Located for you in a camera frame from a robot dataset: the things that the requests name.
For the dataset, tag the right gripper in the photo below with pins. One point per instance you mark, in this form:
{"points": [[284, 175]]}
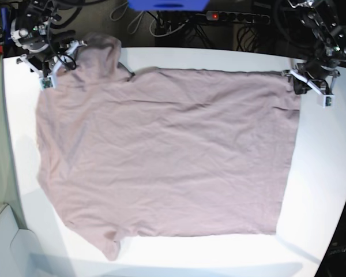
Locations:
{"points": [[48, 59]]}

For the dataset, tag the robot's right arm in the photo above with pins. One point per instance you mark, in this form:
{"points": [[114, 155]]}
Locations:
{"points": [[39, 29]]}

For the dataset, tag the black power strip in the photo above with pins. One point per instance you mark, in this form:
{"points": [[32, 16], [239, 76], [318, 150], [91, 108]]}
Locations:
{"points": [[236, 17]]}

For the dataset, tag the blue box overhead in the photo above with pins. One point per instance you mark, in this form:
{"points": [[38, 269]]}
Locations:
{"points": [[168, 5]]}

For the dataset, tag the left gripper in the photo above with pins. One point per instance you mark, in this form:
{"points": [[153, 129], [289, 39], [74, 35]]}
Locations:
{"points": [[316, 70]]}

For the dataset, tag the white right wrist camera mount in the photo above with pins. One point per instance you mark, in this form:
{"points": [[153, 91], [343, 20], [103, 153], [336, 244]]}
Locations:
{"points": [[50, 80]]}

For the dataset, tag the mauve pink t-shirt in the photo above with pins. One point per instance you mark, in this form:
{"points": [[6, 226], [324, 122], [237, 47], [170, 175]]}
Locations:
{"points": [[164, 152]]}

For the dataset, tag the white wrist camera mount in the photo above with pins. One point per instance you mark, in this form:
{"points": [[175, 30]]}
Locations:
{"points": [[325, 96], [50, 80]]}

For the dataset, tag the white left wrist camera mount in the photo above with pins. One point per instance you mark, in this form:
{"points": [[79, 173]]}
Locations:
{"points": [[325, 96]]}

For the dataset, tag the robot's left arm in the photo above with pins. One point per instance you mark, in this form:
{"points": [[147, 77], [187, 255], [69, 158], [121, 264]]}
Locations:
{"points": [[321, 18]]}

